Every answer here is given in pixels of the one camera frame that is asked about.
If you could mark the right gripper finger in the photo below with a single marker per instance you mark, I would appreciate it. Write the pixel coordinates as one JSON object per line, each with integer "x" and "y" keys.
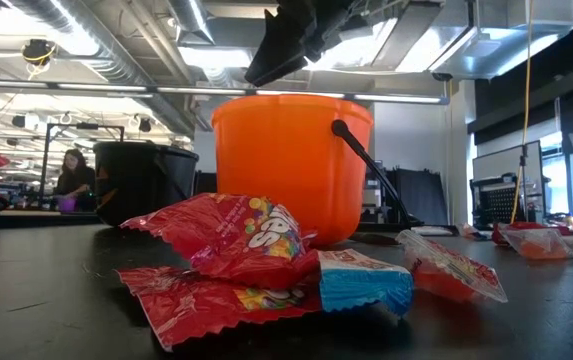
{"x": 283, "y": 50}
{"x": 333, "y": 22}

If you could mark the clear red gummy packet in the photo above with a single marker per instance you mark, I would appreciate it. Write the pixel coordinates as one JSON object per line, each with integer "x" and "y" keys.
{"x": 536, "y": 246}
{"x": 472, "y": 232}
{"x": 441, "y": 280}

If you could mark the orange plastic bucket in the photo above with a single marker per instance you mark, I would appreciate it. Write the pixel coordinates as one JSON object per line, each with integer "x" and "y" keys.
{"x": 286, "y": 165}

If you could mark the long ceiling light bar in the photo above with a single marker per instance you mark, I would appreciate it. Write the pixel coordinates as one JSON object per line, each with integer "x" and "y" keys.
{"x": 101, "y": 86}

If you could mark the black plastic pumpkin bucket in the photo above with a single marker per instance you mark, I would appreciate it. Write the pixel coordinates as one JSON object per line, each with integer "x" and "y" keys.
{"x": 141, "y": 180}

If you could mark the black fabric panel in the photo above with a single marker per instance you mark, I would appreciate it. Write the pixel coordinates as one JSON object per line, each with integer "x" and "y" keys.
{"x": 421, "y": 195}

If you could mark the grey whiteboard panel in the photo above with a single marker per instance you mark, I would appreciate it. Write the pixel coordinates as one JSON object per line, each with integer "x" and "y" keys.
{"x": 501, "y": 160}

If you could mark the person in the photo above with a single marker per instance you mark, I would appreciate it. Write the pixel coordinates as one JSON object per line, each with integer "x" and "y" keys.
{"x": 78, "y": 180}

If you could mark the black perforated crate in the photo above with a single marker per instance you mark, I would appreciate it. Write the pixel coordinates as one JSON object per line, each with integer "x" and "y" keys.
{"x": 501, "y": 202}

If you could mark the purple cup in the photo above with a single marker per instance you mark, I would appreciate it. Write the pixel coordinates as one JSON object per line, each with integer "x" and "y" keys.
{"x": 67, "y": 204}

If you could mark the red desk lamp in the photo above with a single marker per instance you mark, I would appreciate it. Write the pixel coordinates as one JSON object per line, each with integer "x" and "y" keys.
{"x": 0, "y": 160}

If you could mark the rectangular silver ventilation duct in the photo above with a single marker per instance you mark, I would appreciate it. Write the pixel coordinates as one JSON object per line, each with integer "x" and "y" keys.
{"x": 496, "y": 45}

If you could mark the black ceiling camera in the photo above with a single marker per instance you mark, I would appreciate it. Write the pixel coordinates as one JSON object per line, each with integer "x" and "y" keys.
{"x": 38, "y": 50}

